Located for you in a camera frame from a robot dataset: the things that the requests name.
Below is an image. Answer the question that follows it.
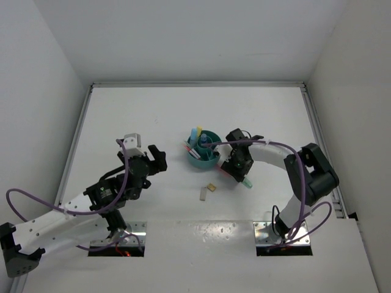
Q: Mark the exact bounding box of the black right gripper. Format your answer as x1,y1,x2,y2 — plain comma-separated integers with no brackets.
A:
222,150,254,182

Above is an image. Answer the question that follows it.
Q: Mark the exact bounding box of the green highlighter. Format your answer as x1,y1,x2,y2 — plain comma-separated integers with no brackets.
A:
241,178,253,189

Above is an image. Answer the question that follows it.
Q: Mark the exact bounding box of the pink highlighter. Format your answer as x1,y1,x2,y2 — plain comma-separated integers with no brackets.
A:
215,165,230,177

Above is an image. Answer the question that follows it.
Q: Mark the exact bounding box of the red slim pen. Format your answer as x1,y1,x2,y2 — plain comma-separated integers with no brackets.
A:
184,141,201,160

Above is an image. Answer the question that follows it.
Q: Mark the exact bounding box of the blue highlighter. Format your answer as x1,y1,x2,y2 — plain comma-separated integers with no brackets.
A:
189,128,198,148

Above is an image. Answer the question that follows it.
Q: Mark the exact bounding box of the clear spray bottle blue cap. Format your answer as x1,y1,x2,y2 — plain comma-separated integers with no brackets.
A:
200,133,208,145

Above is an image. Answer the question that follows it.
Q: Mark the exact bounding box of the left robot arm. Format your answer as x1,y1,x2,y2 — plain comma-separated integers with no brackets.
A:
1,140,167,278

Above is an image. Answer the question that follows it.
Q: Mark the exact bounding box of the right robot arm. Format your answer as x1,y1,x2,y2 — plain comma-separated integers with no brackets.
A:
221,128,339,240

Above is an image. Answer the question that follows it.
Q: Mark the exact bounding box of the yellow eraser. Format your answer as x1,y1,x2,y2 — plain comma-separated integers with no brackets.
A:
206,183,217,192

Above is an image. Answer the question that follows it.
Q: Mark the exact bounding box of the teal round desk organizer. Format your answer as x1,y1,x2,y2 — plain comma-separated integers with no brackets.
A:
186,130,221,170

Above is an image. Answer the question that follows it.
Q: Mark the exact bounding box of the grey eraser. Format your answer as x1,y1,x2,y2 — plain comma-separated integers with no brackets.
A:
199,187,208,201

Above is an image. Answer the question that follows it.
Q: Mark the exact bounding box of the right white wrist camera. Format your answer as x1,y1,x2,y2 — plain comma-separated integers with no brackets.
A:
214,144,232,161

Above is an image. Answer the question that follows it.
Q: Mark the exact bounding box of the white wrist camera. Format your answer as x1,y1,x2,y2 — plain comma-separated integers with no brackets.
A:
214,144,232,161
123,133,144,157

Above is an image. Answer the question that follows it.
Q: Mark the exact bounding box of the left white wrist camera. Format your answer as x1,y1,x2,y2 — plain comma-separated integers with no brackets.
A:
123,133,144,157

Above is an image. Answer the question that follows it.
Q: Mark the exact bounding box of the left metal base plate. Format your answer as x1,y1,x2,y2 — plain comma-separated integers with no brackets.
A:
90,221,147,247

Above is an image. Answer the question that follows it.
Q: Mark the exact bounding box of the metal base plate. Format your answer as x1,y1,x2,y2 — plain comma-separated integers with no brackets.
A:
90,221,147,247
253,220,312,246

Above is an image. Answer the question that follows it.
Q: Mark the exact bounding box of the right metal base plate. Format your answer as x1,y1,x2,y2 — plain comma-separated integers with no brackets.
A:
253,220,312,246

